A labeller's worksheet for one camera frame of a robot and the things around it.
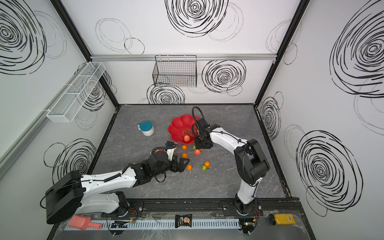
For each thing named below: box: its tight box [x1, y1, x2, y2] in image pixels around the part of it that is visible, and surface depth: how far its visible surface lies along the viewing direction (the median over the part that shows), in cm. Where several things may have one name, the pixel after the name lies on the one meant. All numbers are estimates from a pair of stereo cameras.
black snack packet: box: [175, 213, 192, 229], surface depth 71 cm
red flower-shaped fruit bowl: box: [168, 114, 200, 145], surface depth 107 cm
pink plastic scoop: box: [68, 215, 103, 230], surface depth 71 cm
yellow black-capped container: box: [268, 213, 296, 226], surface depth 69 cm
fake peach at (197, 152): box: [194, 149, 202, 156], surface depth 93 cm
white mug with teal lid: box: [137, 120, 155, 137], surface depth 101 cm
